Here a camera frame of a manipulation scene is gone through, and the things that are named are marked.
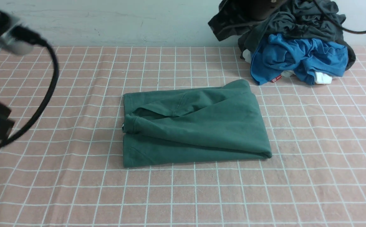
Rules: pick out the blue crumpled garment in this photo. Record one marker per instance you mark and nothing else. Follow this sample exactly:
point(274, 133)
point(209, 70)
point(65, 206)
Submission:
point(276, 54)

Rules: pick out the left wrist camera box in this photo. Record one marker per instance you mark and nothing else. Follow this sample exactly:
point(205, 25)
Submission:
point(7, 41)

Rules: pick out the pink checkered tablecloth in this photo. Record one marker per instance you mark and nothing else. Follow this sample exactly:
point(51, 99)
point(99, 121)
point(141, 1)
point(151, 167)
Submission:
point(68, 172)

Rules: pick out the dark grey crumpled garment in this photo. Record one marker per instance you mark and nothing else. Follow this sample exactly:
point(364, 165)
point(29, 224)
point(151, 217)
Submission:
point(295, 19)

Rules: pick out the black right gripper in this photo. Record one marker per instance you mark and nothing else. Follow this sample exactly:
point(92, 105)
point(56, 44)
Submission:
point(257, 10)

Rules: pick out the green long-sleeved shirt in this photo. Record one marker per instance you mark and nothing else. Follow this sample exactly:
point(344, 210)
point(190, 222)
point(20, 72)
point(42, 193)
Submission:
point(193, 125)

